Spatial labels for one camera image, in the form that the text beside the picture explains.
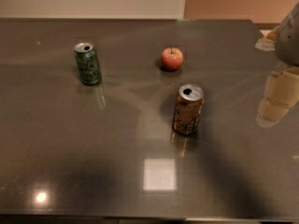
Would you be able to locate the red apple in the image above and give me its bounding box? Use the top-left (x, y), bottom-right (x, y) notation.
top-left (161, 48), bottom-right (184, 72)

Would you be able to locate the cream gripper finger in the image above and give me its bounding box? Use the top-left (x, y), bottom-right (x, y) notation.
top-left (255, 27), bottom-right (278, 51)
top-left (256, 66), bottom-right (299, 128)

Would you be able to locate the orange soda can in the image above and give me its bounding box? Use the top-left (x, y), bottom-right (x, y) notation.
top-left (172, 84), bottom-right (205, 135)

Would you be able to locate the green soda can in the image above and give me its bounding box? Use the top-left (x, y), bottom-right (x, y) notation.
top-left (74, 42), bottom-right (102, 85)

